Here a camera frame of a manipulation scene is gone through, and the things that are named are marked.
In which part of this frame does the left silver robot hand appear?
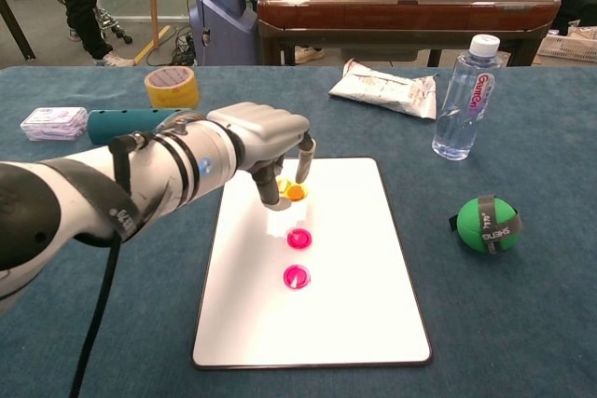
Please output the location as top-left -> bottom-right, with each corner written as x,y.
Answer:
206,102 -> 318,212

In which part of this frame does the pink token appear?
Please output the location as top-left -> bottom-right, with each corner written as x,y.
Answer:
282,265 -> 312,291
286,227 -> 312,251

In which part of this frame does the white sneaker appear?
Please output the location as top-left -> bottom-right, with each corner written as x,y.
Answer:
294,46 -> 326,65

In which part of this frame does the yellow tape roll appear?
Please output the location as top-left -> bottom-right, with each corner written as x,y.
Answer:
143,66 -> 201,109

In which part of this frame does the white snack bag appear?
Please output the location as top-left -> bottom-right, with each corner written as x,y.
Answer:
327,58 -> 440,121

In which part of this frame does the teal cylinder block with holes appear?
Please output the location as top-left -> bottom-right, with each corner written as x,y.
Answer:
87,107 -> 206,145

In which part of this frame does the brown mahjong table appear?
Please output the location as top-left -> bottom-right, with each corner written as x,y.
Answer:
255,0 -> 563,67

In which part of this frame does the black rolling stool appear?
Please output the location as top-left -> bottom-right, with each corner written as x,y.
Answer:
94,0 -> 134,45

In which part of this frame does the white magnetic board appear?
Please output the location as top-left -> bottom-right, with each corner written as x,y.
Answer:
191,157 -> 434,369

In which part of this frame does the clear water bottle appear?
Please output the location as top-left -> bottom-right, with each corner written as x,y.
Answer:
431,34 -> 504,162

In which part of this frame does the small white purple box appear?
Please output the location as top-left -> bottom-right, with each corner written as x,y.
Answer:
19,106 -> 90,143

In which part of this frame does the person in black clothes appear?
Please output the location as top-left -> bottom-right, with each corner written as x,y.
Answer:
35,0 -> 136,68

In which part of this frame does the black table leg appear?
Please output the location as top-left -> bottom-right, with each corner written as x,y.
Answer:
0,0 -> 36,62

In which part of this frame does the blue felt table cover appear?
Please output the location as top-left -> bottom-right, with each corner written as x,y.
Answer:
0,65 -> 597,398

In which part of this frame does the white plastic crate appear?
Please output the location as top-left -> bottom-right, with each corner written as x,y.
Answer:
535,30 -> 597,64

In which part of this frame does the black bag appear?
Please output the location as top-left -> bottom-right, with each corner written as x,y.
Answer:
556,0 -> 597,38

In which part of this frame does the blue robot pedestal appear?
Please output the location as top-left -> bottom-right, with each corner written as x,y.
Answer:
188,0 -> 260,66

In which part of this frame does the black floor cable tangle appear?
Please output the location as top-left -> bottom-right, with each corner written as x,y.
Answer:
146,27 -> 196,67

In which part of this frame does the green ball with black strap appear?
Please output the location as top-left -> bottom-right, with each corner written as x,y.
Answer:
448,194 -> 523,258

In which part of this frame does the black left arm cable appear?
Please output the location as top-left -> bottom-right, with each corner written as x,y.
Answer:
68,229 -> 123,398

